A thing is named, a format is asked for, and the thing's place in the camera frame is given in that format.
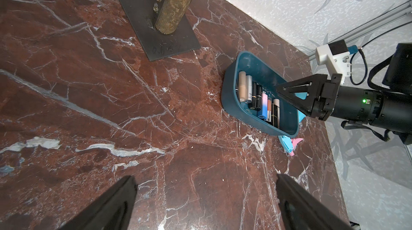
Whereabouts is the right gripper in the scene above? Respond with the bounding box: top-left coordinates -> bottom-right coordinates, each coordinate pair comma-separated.
276,73 -> 342,121

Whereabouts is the silver mascara cap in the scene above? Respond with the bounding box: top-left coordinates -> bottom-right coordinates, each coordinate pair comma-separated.
245,75 -> 253,104

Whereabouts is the black lipstick tube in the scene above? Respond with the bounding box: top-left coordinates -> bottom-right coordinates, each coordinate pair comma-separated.
255,84 -> 262,111

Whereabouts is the pink cherry blossom tree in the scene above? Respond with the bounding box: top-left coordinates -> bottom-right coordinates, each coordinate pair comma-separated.
119,0 -> 201,62

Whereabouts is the teal plastic storage box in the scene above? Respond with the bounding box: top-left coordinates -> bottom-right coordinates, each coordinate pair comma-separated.
221,51 -> 299,138

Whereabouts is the black gold square lipstick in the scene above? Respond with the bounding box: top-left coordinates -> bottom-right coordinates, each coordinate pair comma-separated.
271,103 -> 279,128

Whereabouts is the beige lipstick tube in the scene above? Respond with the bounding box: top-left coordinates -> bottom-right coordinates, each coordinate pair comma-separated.
238,71 -> 247,102

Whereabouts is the pink blue gradient lipstick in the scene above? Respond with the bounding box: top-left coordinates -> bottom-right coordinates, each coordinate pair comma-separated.
257,92 -> 268,120

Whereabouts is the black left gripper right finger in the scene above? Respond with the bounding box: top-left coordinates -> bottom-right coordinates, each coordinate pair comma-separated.
276,174 -> 351,230

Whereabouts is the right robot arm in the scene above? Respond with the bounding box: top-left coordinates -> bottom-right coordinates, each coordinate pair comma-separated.
276,43 -> 412,145

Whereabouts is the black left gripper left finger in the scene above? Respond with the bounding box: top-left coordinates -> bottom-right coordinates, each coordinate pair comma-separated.
60,175 -> 138,230

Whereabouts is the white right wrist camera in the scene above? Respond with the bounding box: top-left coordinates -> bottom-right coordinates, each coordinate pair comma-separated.
315,40 -> 358,85

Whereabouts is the black silver mascara tube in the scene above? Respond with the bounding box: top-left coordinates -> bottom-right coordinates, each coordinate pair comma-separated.
249,81 -> 257,110

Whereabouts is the black camera cable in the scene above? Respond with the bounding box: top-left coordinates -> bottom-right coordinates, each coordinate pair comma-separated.
349,20 -> 412,86

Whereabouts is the rose gold lipstick tube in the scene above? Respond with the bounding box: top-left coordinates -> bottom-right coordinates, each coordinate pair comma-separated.
266,98 -> 273,125

